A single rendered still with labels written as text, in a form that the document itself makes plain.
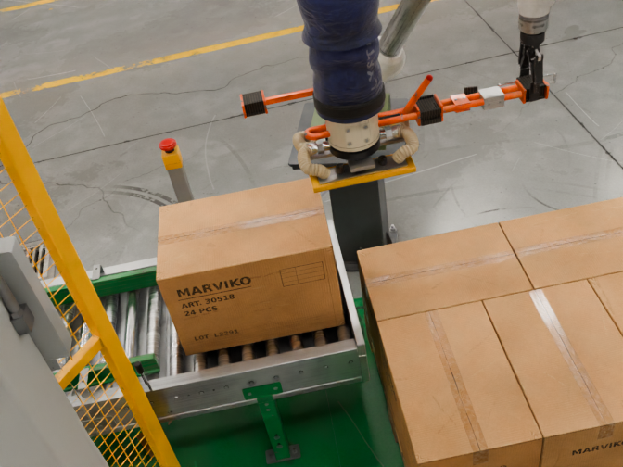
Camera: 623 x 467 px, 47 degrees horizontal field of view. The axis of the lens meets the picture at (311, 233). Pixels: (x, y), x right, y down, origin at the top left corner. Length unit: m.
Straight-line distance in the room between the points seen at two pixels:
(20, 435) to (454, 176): 3.14
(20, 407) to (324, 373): 1.40
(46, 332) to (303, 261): 1.12
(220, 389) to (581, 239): 1.51
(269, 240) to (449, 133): 2.28
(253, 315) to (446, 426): 0.76
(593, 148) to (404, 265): 1.87
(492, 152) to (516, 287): 1.70
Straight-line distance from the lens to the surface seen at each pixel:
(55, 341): 1.56
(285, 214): 2.56
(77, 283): 2.11
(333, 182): 2.32
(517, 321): 2.69
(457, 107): 2.41
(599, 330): 2.70
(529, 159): 4.33
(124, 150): 4.99
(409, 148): 2.34
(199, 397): 2.67
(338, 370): 2.63
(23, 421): 1.49
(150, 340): 2.84
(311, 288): 2.53
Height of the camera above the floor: 2.56
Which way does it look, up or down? 41 degrees down
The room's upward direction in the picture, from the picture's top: 11 degrees counter-clockwise
